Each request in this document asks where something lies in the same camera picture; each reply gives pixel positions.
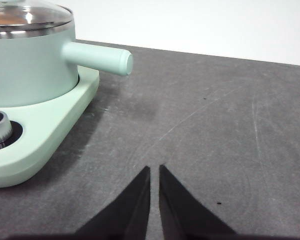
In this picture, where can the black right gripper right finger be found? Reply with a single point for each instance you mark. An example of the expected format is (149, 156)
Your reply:
(185, 220)

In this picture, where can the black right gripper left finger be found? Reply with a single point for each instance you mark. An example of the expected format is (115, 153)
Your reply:
(125, 220)

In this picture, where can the glass pot lid green knob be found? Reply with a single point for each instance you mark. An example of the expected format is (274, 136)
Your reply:
(27, 12)

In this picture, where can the mint green breakfast maker base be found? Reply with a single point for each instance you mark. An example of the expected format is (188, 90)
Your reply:
(52, 130)

